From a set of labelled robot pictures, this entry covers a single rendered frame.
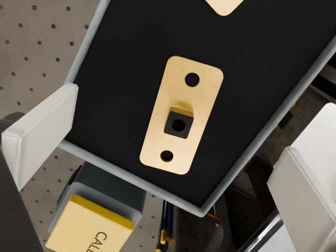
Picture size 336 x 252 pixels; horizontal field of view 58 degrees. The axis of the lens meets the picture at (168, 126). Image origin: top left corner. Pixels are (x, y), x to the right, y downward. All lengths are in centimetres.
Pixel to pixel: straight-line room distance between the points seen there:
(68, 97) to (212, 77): 9
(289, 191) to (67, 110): 13
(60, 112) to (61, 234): 15
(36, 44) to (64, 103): 58
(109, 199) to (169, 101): 12
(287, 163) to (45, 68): 63
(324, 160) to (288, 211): 14
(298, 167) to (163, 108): 9
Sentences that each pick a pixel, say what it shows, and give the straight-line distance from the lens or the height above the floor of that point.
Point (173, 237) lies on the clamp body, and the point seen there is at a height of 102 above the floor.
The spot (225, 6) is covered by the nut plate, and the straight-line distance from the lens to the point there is 20.
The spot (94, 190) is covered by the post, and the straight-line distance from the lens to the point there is 28.
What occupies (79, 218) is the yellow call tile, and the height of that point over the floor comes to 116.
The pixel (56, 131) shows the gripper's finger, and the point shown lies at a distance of 17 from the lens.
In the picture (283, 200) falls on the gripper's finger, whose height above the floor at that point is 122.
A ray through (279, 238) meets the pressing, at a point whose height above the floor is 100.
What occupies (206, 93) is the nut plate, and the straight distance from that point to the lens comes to 21.
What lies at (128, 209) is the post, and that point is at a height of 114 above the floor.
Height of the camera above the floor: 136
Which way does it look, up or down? 66 degrees down
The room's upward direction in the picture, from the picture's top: 173 degrees counter-clockwise
